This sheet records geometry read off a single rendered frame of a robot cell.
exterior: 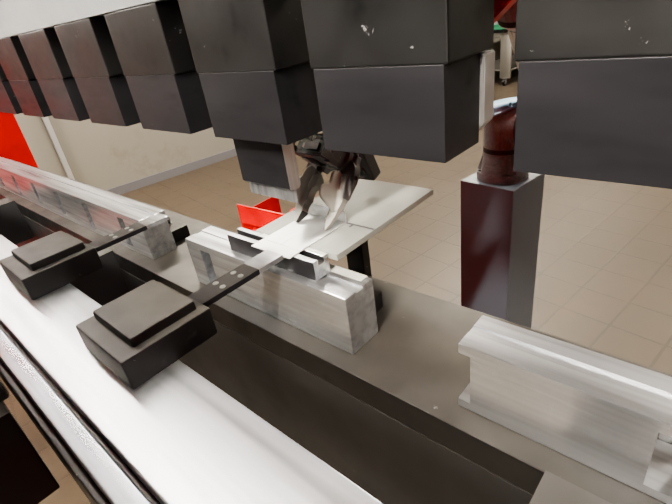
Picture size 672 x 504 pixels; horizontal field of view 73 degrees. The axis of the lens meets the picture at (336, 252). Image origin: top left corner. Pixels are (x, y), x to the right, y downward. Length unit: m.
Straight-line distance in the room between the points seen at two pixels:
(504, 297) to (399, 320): 0.91
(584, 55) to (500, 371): 0.31
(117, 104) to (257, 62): 0.38
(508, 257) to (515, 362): 1.01
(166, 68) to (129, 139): 4.13
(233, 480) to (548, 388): 0.30
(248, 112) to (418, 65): 0.24
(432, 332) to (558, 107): 0.41
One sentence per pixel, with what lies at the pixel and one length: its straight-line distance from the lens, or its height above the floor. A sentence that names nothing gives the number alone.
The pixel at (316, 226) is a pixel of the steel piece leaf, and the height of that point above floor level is 1.00.
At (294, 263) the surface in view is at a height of 0.99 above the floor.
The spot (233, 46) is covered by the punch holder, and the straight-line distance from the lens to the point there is 0.56.
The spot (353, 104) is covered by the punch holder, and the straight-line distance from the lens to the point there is 0.45.
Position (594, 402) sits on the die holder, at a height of 0.96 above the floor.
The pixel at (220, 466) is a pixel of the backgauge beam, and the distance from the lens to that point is 0.43.
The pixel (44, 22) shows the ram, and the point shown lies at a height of 1.35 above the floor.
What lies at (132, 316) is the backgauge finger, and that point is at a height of 1.03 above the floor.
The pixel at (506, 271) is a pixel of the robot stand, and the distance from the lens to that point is 1.53.
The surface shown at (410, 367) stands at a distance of 0.63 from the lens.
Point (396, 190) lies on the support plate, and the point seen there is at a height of 1.00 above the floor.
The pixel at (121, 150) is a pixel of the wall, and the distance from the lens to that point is 4.80.
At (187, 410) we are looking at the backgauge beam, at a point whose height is 0.98.
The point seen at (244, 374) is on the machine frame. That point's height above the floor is 0.72.
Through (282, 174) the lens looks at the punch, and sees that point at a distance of 0.61.
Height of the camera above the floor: 1.31
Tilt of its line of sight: 28 degrees down
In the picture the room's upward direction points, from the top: 9 degrees counter-clockwise
